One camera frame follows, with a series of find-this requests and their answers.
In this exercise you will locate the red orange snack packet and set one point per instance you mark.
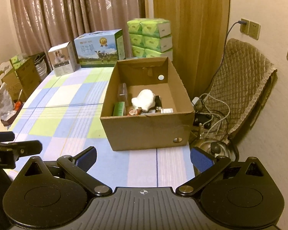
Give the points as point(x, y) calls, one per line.
point(134, 111)

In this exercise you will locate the crumpled white plastic bag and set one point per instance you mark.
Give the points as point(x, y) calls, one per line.
point(6, 104)

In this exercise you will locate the black items plastic bag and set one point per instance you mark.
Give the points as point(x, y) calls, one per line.
point(122, 93)

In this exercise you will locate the white beige product box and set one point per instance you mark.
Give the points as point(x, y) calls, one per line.
point(63, 59)

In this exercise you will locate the brown cardboard boxes stack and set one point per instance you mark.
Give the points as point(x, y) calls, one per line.
point(23, 77)

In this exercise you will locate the dark tray with items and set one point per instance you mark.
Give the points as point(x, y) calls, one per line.
point(18, 107)

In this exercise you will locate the checked bed sheet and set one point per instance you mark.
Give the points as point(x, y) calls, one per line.
point(63, 113)

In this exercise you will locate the long white green box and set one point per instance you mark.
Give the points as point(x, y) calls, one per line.
point(166, 110)

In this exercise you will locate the metal kettle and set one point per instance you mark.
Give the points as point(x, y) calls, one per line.
point(213, 147)

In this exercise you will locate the brown curtain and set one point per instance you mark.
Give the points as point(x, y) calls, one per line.
point(42, 24)

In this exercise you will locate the green white small box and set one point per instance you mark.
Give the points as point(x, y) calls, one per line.
point(119, 109)

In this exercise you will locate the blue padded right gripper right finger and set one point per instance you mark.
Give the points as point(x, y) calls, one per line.
point(209, 168)

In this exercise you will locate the blue milk carton case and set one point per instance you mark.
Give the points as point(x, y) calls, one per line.
point(100, 48)

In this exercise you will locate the white knit sock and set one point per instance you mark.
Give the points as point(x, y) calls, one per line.
point(145, 100)

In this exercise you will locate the open cardboard box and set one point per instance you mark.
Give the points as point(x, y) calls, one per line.
point(151, 129)

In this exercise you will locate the white power strip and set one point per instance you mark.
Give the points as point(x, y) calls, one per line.
point(197, 103)

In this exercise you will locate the quilted beige chair cover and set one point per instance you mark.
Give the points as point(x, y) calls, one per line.
point(242, 84)

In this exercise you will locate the wall socket plate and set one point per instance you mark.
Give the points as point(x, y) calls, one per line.
point(244, 26)
point(254, 30)

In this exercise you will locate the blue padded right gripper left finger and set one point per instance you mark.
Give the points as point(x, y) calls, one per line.
point(75, 169)

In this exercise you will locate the green tissue pack stack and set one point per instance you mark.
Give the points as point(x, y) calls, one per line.
point(150, 38)

